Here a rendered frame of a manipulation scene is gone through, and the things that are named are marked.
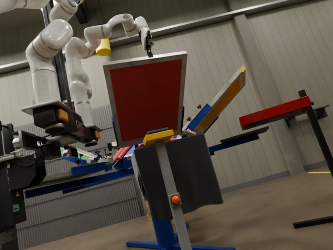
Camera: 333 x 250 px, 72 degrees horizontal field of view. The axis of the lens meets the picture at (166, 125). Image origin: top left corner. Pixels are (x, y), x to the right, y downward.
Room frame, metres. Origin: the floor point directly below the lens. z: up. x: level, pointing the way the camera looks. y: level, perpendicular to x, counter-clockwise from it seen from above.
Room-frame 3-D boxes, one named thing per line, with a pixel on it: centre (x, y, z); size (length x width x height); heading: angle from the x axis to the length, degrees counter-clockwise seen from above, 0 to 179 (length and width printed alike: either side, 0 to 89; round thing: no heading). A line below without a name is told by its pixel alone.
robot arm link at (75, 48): (1.34, 0.44, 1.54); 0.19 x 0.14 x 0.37; 179
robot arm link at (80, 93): (1.33, 0.47, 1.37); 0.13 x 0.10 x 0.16; 179
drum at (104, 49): (5.24, 1.06, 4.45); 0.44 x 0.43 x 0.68; 93
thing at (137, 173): (1.56, 0.24, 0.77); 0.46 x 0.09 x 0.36; 14
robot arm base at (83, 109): (1.32, 0.48, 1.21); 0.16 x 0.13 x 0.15; 93
